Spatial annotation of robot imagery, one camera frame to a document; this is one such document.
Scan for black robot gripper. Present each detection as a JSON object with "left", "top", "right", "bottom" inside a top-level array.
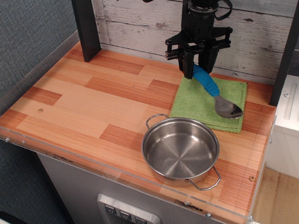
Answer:
[{"left": 165, "top": 0, "right": 232, "bottom": 79}]

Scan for blue handled metal spoon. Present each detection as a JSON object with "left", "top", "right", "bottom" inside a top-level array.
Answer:
[{"left": 193, "top": 64, "right": 244, "bottom": 119}]

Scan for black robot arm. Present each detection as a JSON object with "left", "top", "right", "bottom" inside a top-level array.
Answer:
[{"left": 166, "top": 0, "right": 233, "bottom": 79}]

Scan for green folded cloth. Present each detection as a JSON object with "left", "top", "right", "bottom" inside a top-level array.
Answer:
[{"left": 170, "top": 78, "right": 247, "bottom": 134}]

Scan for small steel pot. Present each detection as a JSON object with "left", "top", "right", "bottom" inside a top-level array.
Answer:
[{"left": 141, "top": 116, "right": 221, "bottom": 191}]

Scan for white plastic side unit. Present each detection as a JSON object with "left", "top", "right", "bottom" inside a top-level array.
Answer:
[{"left": 265, "top": 76, "right": 299, "bottom": 179}]

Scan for clear acrylic table guard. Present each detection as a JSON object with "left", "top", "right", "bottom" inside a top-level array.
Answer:
[{"left": 0, "top": 102, "right": 275, "bottom": 224}]

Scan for grey toy fridge cabinet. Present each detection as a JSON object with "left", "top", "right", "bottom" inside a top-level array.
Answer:
[{"left": 39, "top": 154, "right": 224, "bottom": 224}]

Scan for silver dispenser button panel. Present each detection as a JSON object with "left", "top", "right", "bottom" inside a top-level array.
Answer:
[{"left": 97, "top": 194, "right": 161, "bottom": 224}]

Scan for black vertical post right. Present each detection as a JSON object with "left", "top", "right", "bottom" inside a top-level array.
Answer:
[{"left": 269, "top": 0, "right": 299, "bottom": 107}]

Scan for black vertical post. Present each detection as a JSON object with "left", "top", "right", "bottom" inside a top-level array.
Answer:
[
  {"left": 269, "top": 0, "right": 299, "bottom": 107},
  {"left": 71, "top": 0, "right": 101, "bottom": 62}
]

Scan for black vertical post left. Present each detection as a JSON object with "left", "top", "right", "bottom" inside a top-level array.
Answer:
[{"left": 71, "top": 0, "right": 101, "bottom": 62}]

